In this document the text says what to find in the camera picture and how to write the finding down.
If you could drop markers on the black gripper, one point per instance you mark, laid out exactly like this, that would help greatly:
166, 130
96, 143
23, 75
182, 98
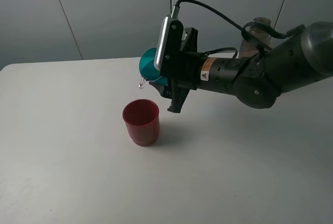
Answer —
183, 68

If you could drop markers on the teal translucent plastic cup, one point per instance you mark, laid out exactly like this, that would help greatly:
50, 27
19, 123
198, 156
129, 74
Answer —
148, 71

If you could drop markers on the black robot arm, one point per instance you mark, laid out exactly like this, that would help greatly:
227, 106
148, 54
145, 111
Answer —
305, 57

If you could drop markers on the red plastic cup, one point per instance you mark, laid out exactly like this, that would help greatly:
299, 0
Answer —
141, 118

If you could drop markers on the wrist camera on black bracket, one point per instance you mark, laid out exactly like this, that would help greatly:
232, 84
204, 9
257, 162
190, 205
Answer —
169, 42

